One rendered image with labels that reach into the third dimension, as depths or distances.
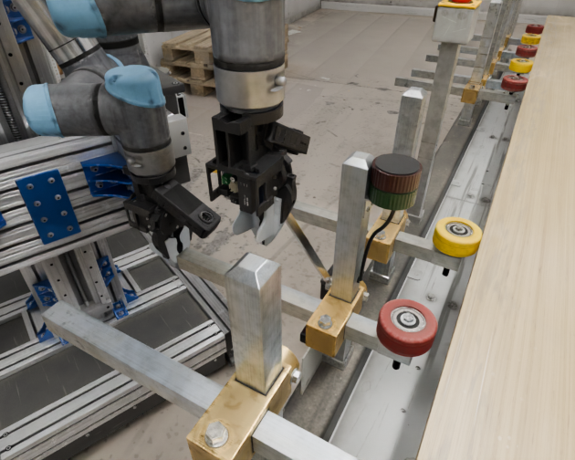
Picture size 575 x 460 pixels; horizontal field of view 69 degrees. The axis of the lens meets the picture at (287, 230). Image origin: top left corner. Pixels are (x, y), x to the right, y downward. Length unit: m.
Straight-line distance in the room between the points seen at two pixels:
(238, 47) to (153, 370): 0.35
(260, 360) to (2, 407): 1.22
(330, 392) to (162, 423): 0.91
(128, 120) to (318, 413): 0.54
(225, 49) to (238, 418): 0.35
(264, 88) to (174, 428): 1.29
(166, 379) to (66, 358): 1.11
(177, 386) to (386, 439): 0.46
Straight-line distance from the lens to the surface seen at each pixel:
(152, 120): 0.65
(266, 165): 0.48
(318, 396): 0.77
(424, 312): 0.63
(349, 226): 0.58
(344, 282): 0.65
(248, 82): 0.44
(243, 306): 0.36
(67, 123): 0.69
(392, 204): 0.53
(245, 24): 0.43
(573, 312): 0.73
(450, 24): 0.97
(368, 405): 0.86
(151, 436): 1.58
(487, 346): 0.63
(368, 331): 0.65
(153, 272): 1.77
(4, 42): 1.11
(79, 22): 0.52
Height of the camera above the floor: 1.35
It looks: 37 degrees down
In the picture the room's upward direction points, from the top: straight up
